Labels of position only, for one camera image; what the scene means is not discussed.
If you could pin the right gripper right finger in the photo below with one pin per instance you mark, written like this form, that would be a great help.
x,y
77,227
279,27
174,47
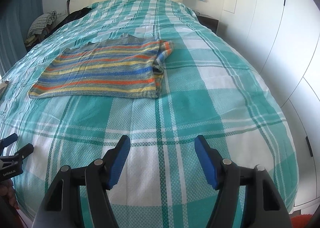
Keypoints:
x,y
263,206

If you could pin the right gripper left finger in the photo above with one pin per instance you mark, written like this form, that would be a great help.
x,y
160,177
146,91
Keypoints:
x,y
61,205

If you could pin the orange fluffy rug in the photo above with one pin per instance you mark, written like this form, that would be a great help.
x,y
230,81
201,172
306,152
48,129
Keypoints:
x,y
300,221

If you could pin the blue curtain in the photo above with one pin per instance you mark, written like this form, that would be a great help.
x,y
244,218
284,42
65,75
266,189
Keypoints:
x,y
16,19

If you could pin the black garment on bed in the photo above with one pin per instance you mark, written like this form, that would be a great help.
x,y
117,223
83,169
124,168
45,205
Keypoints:
x,y
71,17

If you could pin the teal plaid bedspread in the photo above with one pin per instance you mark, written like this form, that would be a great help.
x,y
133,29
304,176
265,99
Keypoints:
x,y
208,89

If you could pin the striped knit sweater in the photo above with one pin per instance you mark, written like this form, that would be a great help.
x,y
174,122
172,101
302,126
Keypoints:
x,y
127,67

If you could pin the white wardrobe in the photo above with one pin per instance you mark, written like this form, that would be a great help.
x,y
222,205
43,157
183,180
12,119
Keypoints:
x,y
280,39

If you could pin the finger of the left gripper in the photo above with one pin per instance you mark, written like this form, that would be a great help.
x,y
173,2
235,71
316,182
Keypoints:
x,y
24,151
8,140

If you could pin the dark wooden nightstand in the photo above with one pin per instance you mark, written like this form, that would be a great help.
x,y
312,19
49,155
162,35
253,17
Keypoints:
x,y
208,22

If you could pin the pile of folded clothes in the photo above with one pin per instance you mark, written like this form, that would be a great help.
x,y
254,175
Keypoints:
x,y
41,27

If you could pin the person's left hand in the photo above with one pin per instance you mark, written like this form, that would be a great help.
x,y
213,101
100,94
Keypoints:
x,y
7,189

